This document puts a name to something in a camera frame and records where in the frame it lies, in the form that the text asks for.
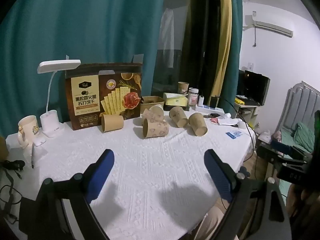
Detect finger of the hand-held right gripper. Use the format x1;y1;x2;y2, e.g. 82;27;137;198
257;140;313;165

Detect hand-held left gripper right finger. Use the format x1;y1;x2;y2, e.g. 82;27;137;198
204;149;292;240

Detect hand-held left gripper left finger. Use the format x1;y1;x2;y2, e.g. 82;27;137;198
19;149;115;240

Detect person's right hand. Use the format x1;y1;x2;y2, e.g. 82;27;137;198
286;183;320;220

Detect green pillow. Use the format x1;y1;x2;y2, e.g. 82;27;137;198
293;122;316;153

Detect person's beige trousers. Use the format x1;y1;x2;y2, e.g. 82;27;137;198
194;197;234;240

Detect white television stand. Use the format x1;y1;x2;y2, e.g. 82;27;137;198
234;102;263;130

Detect white textured tablecloth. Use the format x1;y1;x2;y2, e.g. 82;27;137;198
5;110;256;240

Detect plain brown paper cup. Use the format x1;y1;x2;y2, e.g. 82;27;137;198
100;114;124;133

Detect white papers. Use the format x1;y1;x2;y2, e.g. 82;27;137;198
217;117;244;128

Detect printed brown paper cup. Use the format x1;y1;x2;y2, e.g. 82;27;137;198
141;104;164;126
142;119;169;140
188;112;208;137
169;106;189;128

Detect grey padded headboard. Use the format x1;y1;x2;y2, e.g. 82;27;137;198
275;81;320;140

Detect white power strip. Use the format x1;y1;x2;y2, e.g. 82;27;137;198
195;105;225;114

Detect black television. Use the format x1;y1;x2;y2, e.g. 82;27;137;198
238;69;271;106

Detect brown cracker box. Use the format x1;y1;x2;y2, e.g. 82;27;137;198
65;62;143;131

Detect white desk lamp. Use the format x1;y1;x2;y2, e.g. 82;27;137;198
37;54;81;138

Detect clear jar with white lid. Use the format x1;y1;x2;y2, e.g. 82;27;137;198
188;88;199;106

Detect yellow tissue box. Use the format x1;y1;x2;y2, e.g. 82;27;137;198
163;92;189;107

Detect kraft paper bowl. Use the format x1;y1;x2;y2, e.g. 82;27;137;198
140;96;166;114

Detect white cartoon mug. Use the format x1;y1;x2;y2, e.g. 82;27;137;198
17;115;40;150

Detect upright brown paper cup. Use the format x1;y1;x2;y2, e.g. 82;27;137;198
178;82;190;95

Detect narrow teal curtain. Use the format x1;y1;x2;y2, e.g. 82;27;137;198
229;0;244;105

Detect white air conditioner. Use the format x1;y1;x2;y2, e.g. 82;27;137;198
243;14;294;38

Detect yellow curtain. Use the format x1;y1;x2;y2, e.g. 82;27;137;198
209;0;233;100

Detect dark glass window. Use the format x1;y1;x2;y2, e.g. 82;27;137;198
151;0;222;105

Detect black plug cable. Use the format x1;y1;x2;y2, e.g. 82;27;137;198
0;159;26;180

